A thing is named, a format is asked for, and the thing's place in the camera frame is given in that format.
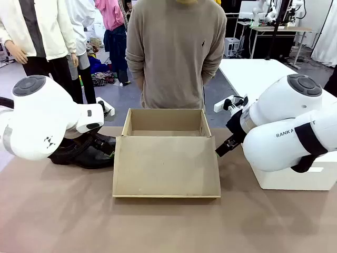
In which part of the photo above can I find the white curtain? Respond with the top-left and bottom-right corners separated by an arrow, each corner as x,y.
310,0 -> 337,64

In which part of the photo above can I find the white cube device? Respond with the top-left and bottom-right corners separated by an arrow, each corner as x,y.
224,36 -> 242,57

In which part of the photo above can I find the person in beige sweater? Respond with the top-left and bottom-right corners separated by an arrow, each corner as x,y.
125,0 -> 227,109

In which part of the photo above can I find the cardboard shoe box with lid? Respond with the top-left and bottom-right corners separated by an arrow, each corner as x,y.
112,107 -> 221,199

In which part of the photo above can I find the black stand pole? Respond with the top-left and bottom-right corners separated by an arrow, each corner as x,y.
264,0 -> 286,61

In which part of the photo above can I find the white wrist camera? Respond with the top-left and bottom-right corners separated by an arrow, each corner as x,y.
213,94 -> 250,113
95,96 -> 115,117

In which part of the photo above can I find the blue cloth bundle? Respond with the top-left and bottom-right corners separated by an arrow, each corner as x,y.
88,55 -> 110,73

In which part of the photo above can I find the white foam box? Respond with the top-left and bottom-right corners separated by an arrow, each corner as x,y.
247,151 -> 337,191

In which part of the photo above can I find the tan cloth bundle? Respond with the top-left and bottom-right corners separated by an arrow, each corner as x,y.
88,37 -> 104,53

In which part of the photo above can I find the mannequin in white jacket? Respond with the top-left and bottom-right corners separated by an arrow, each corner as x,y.
0,0 -> 84,105

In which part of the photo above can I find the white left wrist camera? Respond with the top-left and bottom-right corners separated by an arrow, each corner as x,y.
95,96 -> 115,117

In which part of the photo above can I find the patterned clothes pile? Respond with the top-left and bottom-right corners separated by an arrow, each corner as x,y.
91,71 -> 117,87

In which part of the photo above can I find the background desk with beige top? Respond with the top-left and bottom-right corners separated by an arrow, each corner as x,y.
236,21 -> 314,63

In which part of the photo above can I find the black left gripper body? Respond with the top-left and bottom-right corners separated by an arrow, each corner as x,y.
88,132 -> 117,149

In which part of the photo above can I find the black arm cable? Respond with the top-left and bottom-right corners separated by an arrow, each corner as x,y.
0,96 -> 14,109

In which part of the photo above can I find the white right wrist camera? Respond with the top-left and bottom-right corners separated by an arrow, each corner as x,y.
213,94 -> 250,113

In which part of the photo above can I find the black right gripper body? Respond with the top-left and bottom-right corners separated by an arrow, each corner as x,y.
225,108 -> 250,145

